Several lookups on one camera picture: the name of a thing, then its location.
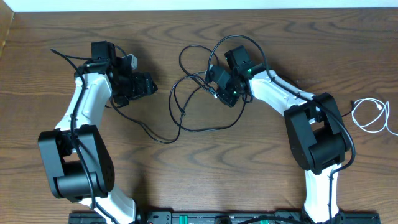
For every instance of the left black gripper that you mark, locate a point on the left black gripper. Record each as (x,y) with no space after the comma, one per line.
(140,88)

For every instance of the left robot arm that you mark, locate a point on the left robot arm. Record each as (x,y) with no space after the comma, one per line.
(75,158)

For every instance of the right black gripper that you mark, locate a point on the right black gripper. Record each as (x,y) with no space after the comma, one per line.
(228,101)

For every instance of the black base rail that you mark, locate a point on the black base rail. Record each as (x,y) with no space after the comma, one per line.
(262,218)

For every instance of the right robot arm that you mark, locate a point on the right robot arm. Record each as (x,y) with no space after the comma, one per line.
(317,136)

